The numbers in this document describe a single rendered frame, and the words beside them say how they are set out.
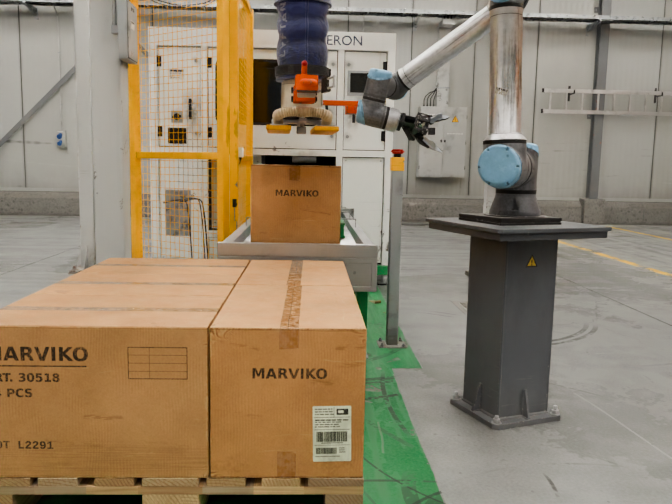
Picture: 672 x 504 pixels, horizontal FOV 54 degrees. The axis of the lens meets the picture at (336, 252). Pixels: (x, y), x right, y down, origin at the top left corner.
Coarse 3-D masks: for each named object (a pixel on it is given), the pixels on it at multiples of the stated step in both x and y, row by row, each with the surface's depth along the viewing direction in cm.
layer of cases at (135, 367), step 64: (0, 320) 169; (64, 320) 170; (128, 320) 171; (192, 320) 173; (256, 320) 174; (320, 320) 176; (0, 384) 166; (64, 384) 167; (128, 384) 167; (192, 384) 168; (256, 384) 169; (320, 384) 169; (0, 448) 168; (64, 448) 169; (128, 448) 169; (192, 448) 170; (256, 448) 171; (320, 448) 171
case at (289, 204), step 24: (264, 168) 292; (288, 168) 292; (312, 168) 292; (336, 168) 292; (264, 192) 293; (288, 192) 293; (312, 192) 293; (336, 192) 293; (264, 216) 295; (288, 216) 294; (312, 216) 294; (336, 216) 294; (264, 240) 296; (288, 240) 296; (312, 240) 296; (336, 240) 296
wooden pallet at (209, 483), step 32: (0, 480) 169; (32, 480) 171; (64, 480) 170; (96, 480) 170; (128, 480) 170; (160, 480) 171; (192, 480) 171; (224, 480) 171; (256, 480) 175; (288, 480) 172; (320, 480) 172; (352, 480) 173
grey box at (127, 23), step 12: (120, 0) 336; (120, 12) 337; (132, 12) 346; (120, 24) 337; (132, 24) 346; (120, 36) 338; (132, 36) 347; (120, 48) 339; (132, 48) 347; (132, 60) 349
